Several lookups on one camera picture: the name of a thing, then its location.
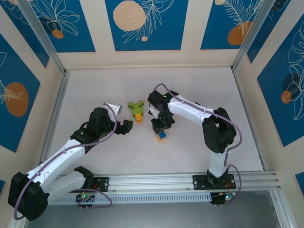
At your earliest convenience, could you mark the grey metal sheet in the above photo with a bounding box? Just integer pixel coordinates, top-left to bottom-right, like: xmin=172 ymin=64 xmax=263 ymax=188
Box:
xmin=23 ymin=190 xmax=282 ymax=228

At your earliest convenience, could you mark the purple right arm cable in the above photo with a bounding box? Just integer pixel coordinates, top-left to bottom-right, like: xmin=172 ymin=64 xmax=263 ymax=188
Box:
xmin=147 ymin=83 xmax=243 ymax=197

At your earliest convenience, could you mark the aluminium frame post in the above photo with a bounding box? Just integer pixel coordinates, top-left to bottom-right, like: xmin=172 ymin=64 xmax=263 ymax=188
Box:
xmin=17 ymin=0 xmax=67 ymax=76
xmin=231 ymin=0 xmax=285 ymax=73

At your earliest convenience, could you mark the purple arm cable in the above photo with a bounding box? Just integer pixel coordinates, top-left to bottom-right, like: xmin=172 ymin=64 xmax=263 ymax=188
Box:
xmin=147 ymin=83 xmax=243 ymax=197
xmin=13 ymin=102 xmax=118 ymax=220

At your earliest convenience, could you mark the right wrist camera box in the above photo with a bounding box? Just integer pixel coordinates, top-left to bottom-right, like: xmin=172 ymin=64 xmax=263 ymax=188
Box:
xmin=147 ymin=105 xmax=159 ymax=119

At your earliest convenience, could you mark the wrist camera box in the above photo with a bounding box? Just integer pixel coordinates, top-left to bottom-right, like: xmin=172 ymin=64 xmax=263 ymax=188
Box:
xmin=147 ymin=105 xmax=159 ymax=119
xmin=104 ymin=102 xmax=122 ymax=114

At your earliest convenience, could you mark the long aluminium mounting rail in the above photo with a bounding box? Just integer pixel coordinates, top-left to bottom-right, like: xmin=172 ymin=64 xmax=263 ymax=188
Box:
xmin=20 ymin=171 xmax=283 ymax=197

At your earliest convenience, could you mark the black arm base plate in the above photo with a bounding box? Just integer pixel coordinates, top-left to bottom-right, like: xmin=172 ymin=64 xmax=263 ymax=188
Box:
xmin=80 ymin=176 xmax=110 ymax=193
xmin=192 ymin=174 xmax=237 ymax=190

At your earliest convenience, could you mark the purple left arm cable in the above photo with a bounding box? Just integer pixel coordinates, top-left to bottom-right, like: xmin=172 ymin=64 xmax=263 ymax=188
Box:
xmin=13 ymin=102 xmax=118 ymax=220

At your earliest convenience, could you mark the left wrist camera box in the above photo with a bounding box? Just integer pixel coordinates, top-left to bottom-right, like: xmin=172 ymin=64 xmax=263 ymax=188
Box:
xmin=104 ymin=102 xmax=122 ymax=114

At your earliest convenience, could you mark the white slotted cable duct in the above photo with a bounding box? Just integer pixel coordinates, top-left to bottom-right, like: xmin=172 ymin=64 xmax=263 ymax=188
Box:
xmin=30 ymin=192 xmax=212 ymax=205

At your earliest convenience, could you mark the aluminium side rail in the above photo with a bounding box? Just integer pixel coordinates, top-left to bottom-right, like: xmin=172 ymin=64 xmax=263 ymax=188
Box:
xmin=231 ymin=67 xmax=268 ymax=172
xmin=34 ymin=71 xmax=71 ymax=177

